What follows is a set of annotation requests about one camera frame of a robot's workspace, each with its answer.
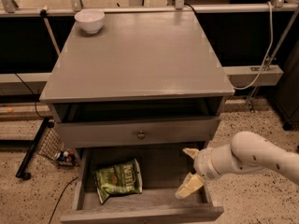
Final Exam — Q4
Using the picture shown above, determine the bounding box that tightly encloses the metal railing frame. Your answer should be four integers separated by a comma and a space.
0, 0, 299, 18

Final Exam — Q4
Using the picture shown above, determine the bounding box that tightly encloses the grey wooden drawer cabinet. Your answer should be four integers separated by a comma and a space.
39, 10, 235, 224

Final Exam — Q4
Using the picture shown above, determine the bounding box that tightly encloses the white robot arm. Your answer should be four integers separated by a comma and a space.
175, 132, 299, 199

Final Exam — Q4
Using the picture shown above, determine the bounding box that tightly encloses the black metal bar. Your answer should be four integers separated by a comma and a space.
15, 118, 50, 180

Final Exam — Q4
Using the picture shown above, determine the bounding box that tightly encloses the white ceramic bowl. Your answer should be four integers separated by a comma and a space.
75, 9, 105, 34

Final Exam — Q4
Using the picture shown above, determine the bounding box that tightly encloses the small colourful can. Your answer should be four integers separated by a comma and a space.
54, 151, 76, 165

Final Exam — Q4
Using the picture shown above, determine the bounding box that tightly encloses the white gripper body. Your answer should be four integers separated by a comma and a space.
193, 148, 221, 180

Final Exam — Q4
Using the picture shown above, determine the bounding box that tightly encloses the open grey middle drawer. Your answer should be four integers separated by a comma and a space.
61, 143, 223, 224

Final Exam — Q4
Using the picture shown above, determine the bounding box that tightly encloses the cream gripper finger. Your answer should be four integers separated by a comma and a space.
175, 173, 205, 199
182, 147, 199, 160

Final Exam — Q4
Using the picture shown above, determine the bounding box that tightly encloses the wire mesh basket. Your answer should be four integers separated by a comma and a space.
37, 128, 76, 167

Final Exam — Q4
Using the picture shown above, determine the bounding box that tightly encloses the white cable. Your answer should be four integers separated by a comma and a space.
232, 1, 274, 91

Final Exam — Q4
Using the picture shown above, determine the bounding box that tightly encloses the brass drawer knob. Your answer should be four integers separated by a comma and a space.
137, 132, 146, 139

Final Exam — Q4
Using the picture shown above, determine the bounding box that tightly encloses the closed grey top drawer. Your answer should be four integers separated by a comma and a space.
55, 117, 220, 148

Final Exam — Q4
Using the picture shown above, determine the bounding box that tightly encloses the green jalapeno chip bag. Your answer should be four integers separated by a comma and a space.
93, 159, 143, 204

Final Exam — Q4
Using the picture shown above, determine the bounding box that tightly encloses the black wall cable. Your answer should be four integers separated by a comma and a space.
13, 73, 46, 119

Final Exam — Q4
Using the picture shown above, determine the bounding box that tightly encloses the black floor cable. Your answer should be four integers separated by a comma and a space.
47, 175, 79, 224

